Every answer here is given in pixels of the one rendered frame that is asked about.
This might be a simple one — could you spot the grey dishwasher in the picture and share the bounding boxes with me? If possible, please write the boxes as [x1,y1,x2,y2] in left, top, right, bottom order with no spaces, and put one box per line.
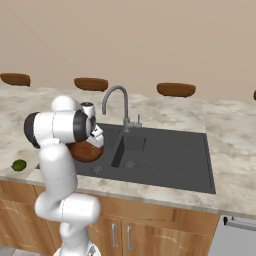
[207,214,256,256]

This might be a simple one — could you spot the brown wooden bowl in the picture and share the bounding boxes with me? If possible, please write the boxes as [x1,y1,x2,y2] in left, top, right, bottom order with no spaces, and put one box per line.
[67,139,105,164]

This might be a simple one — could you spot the metal dishwasher handle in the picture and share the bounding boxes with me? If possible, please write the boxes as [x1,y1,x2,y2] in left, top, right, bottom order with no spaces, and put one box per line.
[222,216,256,232]

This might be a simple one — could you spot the wooden cupboard door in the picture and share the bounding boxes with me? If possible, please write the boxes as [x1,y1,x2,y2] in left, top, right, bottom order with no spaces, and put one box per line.
[0,198,57,256]
[121,219,214,256]
[87,215,122,256]

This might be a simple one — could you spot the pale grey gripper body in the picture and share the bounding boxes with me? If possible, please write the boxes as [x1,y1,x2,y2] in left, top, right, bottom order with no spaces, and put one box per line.
[87,123,105,148]

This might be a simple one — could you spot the grey tap lever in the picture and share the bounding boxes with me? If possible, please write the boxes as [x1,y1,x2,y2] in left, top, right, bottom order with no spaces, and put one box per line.
[133,114,143,129]

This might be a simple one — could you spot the green lime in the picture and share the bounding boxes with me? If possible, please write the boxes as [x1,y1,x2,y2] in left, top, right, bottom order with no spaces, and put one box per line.
[11,159,28,173]

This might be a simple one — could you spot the wooden panel under sink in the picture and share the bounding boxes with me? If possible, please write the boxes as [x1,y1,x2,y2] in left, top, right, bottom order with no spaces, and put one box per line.
[94,194,222,238]

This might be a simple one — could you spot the grey curved tap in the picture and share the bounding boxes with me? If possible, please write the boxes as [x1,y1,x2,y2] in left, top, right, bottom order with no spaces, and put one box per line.
[101,85,136,133]

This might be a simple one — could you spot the round metal sink drain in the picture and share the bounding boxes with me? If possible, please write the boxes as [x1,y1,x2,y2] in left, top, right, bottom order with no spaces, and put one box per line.
[91,165,105,175]
[123,160,139,170]

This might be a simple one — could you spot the metal cupboard door handle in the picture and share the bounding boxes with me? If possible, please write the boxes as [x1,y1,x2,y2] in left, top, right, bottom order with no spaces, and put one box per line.
[125,225,133,252]
[111,222,118,249]

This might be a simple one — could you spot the dark grey sink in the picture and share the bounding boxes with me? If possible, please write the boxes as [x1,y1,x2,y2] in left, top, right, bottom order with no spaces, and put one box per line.
[34,122,217,195]

